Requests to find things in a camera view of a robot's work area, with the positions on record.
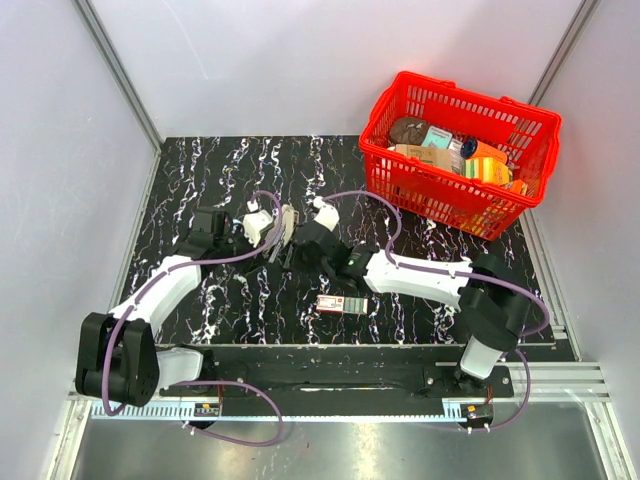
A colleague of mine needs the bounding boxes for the beige and black stapler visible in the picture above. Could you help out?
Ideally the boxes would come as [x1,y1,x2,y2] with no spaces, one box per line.
[268,204,299,263]

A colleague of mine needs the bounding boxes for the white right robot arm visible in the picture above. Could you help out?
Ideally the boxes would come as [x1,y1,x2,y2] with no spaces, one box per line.
[283,221,532,396]

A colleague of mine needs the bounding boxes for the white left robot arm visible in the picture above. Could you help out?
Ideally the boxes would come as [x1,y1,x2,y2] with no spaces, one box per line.
[75,207,282,416]

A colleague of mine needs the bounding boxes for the red white staple box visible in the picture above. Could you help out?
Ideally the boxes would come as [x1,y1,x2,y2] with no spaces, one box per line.
[316,295,368,315]

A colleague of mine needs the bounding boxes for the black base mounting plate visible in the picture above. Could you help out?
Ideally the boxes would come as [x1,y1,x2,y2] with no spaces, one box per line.
[160,345,514,417]

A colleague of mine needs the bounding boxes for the brown round pouch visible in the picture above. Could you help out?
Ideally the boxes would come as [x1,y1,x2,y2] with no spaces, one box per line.
[388,116,430,145]

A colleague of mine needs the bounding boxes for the brown cardboard box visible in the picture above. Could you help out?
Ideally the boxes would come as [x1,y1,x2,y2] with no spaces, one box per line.
[389,144,454,172]

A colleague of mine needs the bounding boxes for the teal small box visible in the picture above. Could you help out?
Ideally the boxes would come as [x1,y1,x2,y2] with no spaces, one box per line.
[422,125,453,149]

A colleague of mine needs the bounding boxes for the red plastic shopping basket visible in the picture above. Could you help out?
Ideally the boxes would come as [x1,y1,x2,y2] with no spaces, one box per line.
[359,71,562,240]

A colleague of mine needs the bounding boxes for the orange bottle blue cap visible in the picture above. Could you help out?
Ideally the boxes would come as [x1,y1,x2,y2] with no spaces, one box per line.
[460,137,508,164]

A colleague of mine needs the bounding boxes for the yellow orange box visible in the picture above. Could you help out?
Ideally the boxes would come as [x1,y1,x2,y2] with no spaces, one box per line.
[462,157,513,186]

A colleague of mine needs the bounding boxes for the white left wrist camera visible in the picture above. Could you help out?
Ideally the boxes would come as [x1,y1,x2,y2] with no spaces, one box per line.
[242,200,274,247]

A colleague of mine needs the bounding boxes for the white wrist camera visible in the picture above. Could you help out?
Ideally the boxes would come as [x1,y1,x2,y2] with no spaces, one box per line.
[242,200,274,247]
[312,196,340,232]

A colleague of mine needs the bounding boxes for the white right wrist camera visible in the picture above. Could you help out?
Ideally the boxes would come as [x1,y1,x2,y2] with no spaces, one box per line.
[312,196,340,232]

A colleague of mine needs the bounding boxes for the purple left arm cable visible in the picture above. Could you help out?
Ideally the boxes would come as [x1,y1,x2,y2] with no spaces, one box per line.
[99,190,285,446]

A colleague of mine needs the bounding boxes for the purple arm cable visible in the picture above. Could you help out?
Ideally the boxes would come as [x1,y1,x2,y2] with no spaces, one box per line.
[314,190,551,432]
[99,190,285,446]

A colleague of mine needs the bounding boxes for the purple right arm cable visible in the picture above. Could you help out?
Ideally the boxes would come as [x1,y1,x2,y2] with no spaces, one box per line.
[314,190,551,432]

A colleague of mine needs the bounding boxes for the aluminium frame rail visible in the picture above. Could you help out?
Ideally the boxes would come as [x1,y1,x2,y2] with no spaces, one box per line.
[64,359,614,421]

